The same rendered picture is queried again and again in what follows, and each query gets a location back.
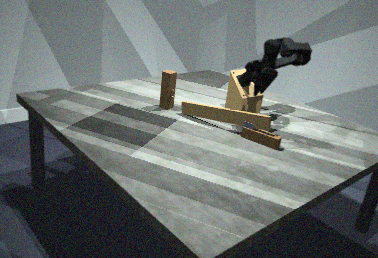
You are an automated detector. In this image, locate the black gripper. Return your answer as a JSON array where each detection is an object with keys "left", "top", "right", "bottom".
[{"left": 251, "top": 58, "right": 278, "bottom": 96}]

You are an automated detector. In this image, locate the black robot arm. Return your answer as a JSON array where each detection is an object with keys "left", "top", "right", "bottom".
[{"left": 236, "top": 37, "right": 312, "bottom": 87}]

